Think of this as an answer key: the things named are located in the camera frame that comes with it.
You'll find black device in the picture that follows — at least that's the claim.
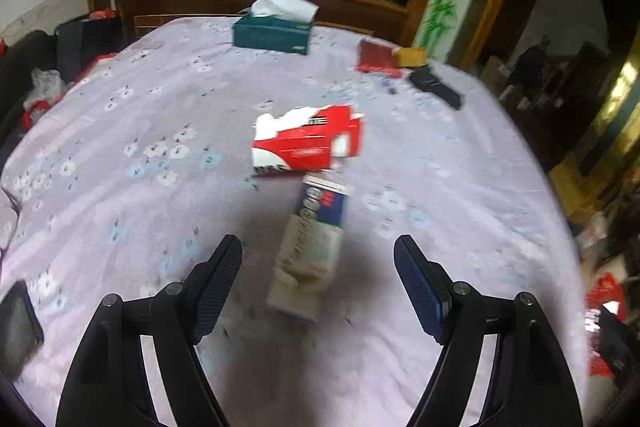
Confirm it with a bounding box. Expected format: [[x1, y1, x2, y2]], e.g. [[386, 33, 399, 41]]
[[409, 66, 462, 110]]

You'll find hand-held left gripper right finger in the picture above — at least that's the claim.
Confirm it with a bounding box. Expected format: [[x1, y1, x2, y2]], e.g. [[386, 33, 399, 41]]
[[393, 234, 586, 427]]

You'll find dark red box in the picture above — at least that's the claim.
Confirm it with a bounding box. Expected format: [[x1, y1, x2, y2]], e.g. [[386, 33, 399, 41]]
[[356, 37, 403, 78]]

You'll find floral lilac tablecloth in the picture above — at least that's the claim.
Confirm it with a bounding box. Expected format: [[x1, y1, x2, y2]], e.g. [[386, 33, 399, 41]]
[[0, 14, 591, 427]]

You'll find dark bag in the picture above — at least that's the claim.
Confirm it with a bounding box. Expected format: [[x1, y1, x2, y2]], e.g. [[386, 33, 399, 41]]
[[54, 14, 123, 82]]

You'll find black sofa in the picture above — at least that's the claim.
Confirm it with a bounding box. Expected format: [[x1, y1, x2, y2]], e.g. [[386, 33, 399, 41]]
[[0, 29, 58, 142]]

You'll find red printed bag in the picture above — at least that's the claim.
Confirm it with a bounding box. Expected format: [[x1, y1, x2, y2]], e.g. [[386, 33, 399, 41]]
[[582, 272, 628, 378]]

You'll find teal tissue box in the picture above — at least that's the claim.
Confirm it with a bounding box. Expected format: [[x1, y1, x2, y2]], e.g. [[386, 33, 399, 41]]
[[232, 0, 320, 56]]

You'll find yellow small box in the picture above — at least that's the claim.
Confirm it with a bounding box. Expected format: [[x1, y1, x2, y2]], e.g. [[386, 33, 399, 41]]
[[395, 48, 429, 68]]

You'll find red and white packet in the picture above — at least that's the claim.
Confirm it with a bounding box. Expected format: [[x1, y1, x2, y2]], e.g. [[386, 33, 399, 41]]
[[251, 104, 366, 175]]

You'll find gold pillar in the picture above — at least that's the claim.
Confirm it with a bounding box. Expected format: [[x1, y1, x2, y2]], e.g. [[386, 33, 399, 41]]
[[550, 57, 640, 218]]

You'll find blue and white toothpaste carton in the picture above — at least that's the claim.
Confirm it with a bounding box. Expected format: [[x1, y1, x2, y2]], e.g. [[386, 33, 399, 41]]
[[266, 174, 349, 323]]

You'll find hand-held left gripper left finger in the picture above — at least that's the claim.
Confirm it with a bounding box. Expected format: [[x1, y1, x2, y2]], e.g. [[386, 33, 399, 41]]
[[55, 234, 244, 427]]

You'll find small red plastic bag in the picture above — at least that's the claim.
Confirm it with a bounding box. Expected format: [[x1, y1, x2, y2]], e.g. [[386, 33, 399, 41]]
[[22, 99, 53, 128]]

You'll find white plastic bag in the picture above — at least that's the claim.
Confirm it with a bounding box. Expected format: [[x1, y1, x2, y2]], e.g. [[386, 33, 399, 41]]
[[30, 68, 66, 108]]

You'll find black smartphone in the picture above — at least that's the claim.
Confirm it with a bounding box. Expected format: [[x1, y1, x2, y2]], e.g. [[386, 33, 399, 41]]
[[0, 281, 45, 378]]

